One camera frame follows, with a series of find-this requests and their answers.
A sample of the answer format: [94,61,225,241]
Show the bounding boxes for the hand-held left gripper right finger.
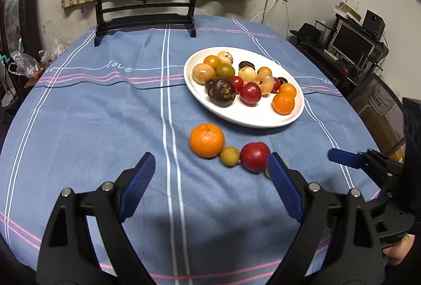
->
[267,153,387,285]

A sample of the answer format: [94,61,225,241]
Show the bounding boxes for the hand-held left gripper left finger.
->
[36,152,157,285]

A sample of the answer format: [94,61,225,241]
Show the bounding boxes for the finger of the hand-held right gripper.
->
[368,191,395,223]
[328,148,405,188]

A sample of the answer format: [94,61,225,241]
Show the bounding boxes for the red plum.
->
[240,82,262,106]
[240,142,271,174]

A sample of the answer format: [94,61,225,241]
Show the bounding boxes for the yellow-green cherry tomato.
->
[215,63,235,79]
[220,147,240,168]

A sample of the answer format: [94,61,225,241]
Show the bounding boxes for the white oval plate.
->
[183,46,305,128]

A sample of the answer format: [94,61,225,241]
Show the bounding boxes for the small orange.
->
[272,93,295,115]
[279,83,297,99]

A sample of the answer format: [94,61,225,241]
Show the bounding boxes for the large orange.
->
[189,123,226,159]

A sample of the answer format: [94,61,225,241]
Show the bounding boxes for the beige spotted round fruit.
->
[255,72,274,95]

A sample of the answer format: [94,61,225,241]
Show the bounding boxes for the dark purple passion fruit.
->
[209,78,237,108]

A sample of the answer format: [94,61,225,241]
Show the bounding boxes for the small beige round fruit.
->
[238,67,257,84]

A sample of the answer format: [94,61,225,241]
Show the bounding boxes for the person's right hand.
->
[383,234,415,266]

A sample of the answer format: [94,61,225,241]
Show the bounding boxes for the cardboard box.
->
[350,87,407,160]

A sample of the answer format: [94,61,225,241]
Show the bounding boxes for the blue striped tablecloth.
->
[0,15,385,285]

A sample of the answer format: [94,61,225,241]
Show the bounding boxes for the black desk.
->
[289,15,389,98]

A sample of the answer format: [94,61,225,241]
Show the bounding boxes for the computer monitor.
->
[330,23,375,63]

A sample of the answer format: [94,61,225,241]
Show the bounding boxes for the black hat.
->
[289,23,324,47]

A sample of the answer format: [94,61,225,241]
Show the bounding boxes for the black speaker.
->
[363,9,385,38]

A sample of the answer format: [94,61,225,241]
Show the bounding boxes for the beige speckled longan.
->
[217,51,234,66]

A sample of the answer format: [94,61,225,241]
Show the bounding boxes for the yellow-orange cherry tomato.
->
[203,55,222,69]

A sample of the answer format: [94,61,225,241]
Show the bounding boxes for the clear plastic bags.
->
[10,38,66,78]

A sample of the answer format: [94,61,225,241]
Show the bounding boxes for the white cable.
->
[252,0,280,22]

